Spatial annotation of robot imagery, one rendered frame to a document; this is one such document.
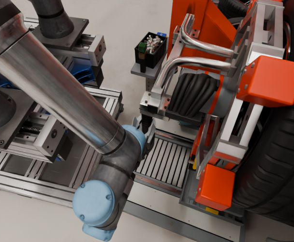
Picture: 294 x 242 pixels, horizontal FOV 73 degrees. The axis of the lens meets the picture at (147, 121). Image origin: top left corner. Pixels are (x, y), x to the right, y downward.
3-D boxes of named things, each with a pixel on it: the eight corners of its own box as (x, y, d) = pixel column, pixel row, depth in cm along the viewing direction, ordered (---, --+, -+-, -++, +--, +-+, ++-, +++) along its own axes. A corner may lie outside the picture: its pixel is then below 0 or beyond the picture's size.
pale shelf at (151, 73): (154, 79, 131) (154, 76, 129) (130, 73, 134) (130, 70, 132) (172, 41, 153) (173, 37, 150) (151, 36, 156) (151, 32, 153)
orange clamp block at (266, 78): (271, 108, 41) (294, 106, 32) (233, 98, 43) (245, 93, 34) (282, 75, 41) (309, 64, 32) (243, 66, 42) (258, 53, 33)
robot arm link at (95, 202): (92, 156, 40) (103, 173, 50) (59, 212, 35) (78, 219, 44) (128, 170, 39) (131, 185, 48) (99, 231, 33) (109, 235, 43)
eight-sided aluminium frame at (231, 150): (202, 196, 77) (286, 123, 31) (186, 190, 78) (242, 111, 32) (224, 94, 104) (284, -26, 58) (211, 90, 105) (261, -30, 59)
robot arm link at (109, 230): (106, 243, 42) (112, 244, 49) (127, 192, 47) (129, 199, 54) (74, 229, 43) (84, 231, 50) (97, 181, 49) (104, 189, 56)
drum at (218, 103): (228, 128, 70) (245, 103, 58) (170, 111, 74) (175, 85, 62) (233, 98, 77) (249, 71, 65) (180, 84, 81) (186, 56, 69)
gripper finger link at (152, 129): (163, 114, 61) (148, 137, 56) (161, 124, 66) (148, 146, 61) (153, 109, 61) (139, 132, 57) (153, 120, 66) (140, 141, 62)
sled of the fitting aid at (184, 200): (238, 226, 116) (245, 224, 107) (178, 203, 122) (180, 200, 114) (246, 151, 141) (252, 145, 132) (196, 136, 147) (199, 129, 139)
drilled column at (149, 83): (156, 97, 177) (158, 59, 141) (145, 94, 179) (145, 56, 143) (159, 89, 182) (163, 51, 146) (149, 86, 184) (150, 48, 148)
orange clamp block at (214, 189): (226, 179, 57) (222, 211, 52) (200, 170, 58) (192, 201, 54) (236, 172, 51) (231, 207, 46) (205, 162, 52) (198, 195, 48)
